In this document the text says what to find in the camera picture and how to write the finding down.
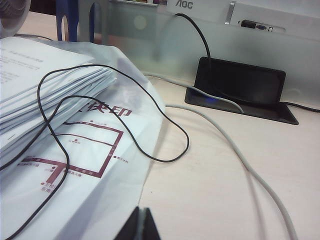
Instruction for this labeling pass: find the blue plastic stand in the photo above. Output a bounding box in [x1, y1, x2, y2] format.
[55, 0, 96, 43]

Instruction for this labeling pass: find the stack of white papers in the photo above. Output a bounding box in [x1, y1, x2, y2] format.
[0, 37, 118, 153]

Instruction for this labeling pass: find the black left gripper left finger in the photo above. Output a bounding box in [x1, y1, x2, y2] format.
[117, 206, 143, 240]

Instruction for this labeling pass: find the grey power strip cable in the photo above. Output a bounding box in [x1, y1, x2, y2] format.
[142, 71, 298, 240]

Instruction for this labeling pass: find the thin black cable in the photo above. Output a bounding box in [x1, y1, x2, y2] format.
[0, 64, 190, 240]

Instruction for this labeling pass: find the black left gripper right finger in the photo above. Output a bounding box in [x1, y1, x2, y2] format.
[142, 207, 161, 240]

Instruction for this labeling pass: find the black desk cable box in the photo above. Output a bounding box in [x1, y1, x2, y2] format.
[184, 56, 300, 126]

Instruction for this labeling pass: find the white printed plastic bag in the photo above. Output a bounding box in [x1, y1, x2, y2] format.
[0, 37, 167, 240]

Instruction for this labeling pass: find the translucent round plastic object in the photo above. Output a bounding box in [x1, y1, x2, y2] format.
[0, 0, 31, 35]

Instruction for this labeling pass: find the white AOC monitor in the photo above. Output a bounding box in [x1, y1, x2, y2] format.
[164, 0, 320, 35]

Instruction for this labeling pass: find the black cable with connector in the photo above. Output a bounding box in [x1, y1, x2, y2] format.
[282, 101, 320, 113]

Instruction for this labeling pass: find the thick black monitor cable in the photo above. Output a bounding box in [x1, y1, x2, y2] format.
[174, 12, 251, 103]

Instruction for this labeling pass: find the frosted glass desk partition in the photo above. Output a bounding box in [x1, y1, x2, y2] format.
[93, 0, 320, 106]

